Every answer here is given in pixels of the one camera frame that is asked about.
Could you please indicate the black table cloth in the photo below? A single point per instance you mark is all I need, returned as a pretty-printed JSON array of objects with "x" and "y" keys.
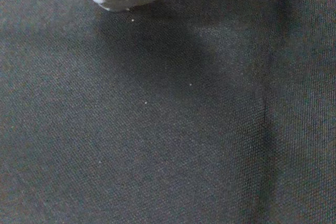
[{"x": 168, "y": 129}]

